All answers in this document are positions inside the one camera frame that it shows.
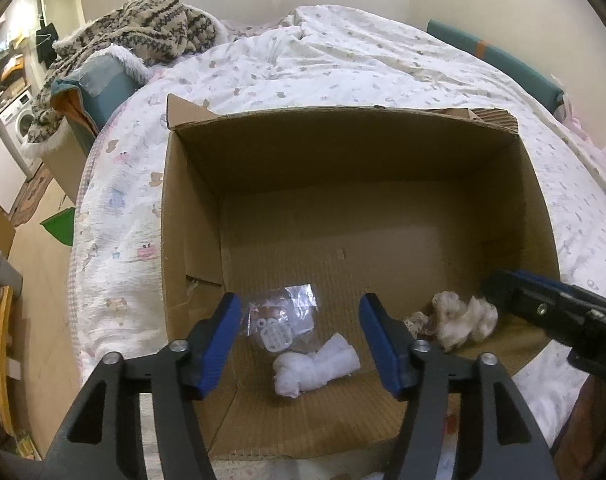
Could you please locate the yellow wooden chair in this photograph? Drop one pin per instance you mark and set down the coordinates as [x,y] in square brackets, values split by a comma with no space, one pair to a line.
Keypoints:
[5,307]

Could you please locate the teal headboard pad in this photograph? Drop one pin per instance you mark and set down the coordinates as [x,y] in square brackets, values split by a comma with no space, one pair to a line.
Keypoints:
[542,89]

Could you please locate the brown cardboard box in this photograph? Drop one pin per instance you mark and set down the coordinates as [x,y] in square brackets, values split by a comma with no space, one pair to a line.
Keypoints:
[349,200]

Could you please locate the green dustpan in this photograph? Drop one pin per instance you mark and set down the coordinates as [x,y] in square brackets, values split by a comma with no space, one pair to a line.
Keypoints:
[61,226]

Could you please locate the white cloth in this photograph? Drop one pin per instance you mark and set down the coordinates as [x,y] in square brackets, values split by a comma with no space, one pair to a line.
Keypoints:
[297,373]

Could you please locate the patterned knit blanket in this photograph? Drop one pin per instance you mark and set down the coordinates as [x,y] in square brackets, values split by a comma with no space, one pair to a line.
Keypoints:
[155,31]

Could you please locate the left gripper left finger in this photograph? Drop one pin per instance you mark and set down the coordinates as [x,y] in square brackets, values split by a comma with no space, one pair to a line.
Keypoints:
[101,437]

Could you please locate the white washing machine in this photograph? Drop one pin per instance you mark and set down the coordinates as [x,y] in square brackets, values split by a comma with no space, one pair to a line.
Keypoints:
[15,120]

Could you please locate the grey trash bin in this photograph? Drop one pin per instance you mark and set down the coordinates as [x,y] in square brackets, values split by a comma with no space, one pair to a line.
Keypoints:
[9,276]

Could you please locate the beige lace scrunchie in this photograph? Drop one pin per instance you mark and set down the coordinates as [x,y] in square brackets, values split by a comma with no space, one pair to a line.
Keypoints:
[421,325]

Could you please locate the patterned floor mat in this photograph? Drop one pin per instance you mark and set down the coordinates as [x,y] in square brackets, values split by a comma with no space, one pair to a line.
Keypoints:
[29,197]

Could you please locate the orange plush toy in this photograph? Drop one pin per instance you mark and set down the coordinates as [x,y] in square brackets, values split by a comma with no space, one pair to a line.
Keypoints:
[580,450]

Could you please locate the black hanging garment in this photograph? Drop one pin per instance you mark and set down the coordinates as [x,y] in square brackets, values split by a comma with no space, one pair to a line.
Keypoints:
[45,38]

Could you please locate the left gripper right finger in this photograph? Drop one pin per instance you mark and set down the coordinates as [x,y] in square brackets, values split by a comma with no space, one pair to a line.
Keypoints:
[498,435]

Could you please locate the cardboard laundry box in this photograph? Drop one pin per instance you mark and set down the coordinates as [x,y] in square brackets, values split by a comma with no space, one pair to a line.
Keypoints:
[66,156]

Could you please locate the teal cushion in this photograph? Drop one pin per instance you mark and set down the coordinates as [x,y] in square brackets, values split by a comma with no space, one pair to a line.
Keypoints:
[90,94]

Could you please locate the white patterned bed quilt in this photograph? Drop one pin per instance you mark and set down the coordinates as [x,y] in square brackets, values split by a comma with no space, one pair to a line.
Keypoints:
[317,56]

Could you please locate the cream white scrunchie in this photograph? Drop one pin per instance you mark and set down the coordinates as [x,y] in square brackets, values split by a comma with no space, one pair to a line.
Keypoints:
[454,322]

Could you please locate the clear plastic bag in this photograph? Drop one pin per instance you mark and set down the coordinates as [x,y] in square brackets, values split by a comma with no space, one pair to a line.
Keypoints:
[283,319]

